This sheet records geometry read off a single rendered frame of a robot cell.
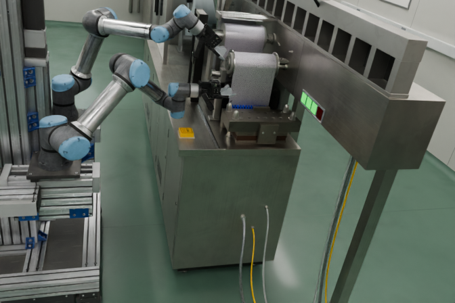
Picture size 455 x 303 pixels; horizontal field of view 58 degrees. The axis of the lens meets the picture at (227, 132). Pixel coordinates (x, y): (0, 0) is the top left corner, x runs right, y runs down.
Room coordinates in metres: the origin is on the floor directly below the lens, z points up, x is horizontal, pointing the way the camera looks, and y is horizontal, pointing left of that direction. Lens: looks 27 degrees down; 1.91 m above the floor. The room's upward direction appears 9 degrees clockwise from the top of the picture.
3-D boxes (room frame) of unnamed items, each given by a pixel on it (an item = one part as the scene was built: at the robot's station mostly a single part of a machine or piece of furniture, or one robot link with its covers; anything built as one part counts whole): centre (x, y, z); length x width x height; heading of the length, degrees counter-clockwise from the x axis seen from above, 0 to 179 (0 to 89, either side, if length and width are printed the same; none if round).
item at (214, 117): (2.18, 0.09, 1.05); 0.06 x 0.05 x 0.31; 108
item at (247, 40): (2.32, -0.03, 1.16); 0.39 x 0.23 x 0.51; 18
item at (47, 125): (1.61, 0.76, 0.98); 0.13 x 0.12 x 0.14; 52
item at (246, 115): (2.04, -0.17, 1.00); 0.40 x 0.16 x 0.06; 108
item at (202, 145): (3.06, 0.30, 0.88); 2.52 x 0.66 x 0.04; 18
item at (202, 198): (3.07, 0.29, 0.43); 2.52 x 0.64 x 0.86; 18
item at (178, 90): (2.02, 0.28, 1.11); 0.11 x 0.08 x 0.09; 108
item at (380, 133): (2.92, -0.17, 1.29); 3.10 x 0.28 x 0.30; 18
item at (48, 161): (1.61, 0.77, 0.87); 0.15 x 0.15 x 0.10
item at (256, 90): (2.14, -0.09, 1.11); 0.23 x 0.01 x 0.18; 108
